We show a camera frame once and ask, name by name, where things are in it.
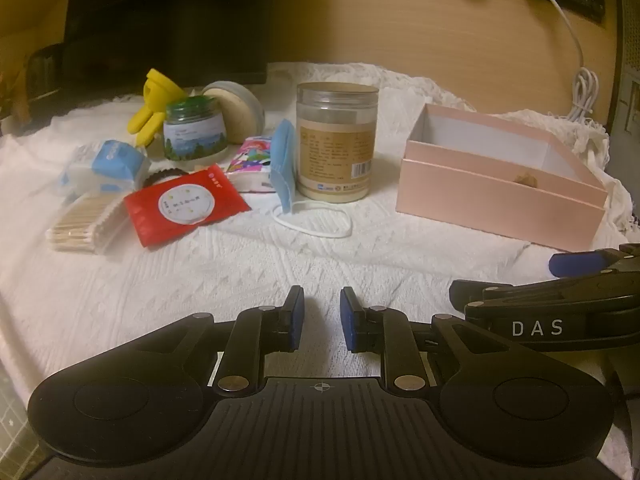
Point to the blue face mask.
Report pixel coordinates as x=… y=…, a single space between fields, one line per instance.
x=282 y=160

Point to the large clear plastic jar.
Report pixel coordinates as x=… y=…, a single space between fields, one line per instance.
x=335 y=150

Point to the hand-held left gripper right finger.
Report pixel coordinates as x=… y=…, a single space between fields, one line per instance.
x=346 y=320

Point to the red wipe packet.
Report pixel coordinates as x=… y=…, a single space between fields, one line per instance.
x=150 y=215

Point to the green cutting mat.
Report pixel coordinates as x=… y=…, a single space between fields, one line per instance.
x=10 y=420

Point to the colourful tissue packet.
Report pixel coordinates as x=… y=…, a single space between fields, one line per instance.
x=250 y=165

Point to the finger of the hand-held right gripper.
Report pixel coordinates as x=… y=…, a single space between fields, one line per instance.
x=480 y=292
x=575 y=263

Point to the cotton swab pack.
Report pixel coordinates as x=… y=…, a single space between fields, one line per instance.
x=85 y=225

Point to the green lid jar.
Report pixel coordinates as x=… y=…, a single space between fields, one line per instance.
x=192 y=135

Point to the dark monitor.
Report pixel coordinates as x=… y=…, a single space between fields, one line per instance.
x=175 y=25

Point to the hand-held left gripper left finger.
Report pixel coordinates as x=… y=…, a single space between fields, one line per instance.
x=298 y=317

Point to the blue and white tissue pack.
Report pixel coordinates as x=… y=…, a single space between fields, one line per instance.
x=110 y=160

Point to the white textured blanket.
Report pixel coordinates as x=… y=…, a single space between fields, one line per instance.
x=350 y=260

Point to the round beige tin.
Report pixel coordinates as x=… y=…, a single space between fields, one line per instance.
x=241 y=110

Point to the pink cardboard box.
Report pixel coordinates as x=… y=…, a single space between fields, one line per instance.
x=500 y=200

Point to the dark mesh panel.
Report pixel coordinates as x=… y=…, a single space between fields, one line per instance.
x=627 y=35

